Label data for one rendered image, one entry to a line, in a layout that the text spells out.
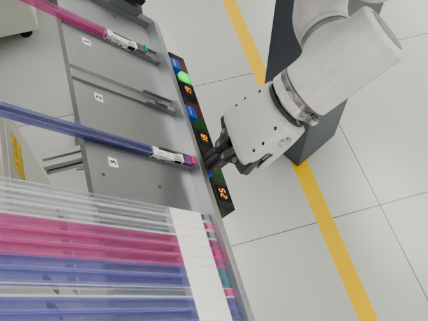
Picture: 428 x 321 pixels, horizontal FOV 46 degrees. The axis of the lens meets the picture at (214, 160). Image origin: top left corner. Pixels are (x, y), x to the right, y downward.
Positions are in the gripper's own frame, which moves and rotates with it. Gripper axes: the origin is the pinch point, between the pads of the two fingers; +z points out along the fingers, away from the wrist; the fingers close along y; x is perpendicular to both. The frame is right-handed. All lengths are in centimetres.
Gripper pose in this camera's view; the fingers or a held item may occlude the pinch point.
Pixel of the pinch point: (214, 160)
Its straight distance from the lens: 79.6
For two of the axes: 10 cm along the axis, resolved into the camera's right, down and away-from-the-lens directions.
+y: -2.8, -8.3, 4.9
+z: -6.9, 5.2, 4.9
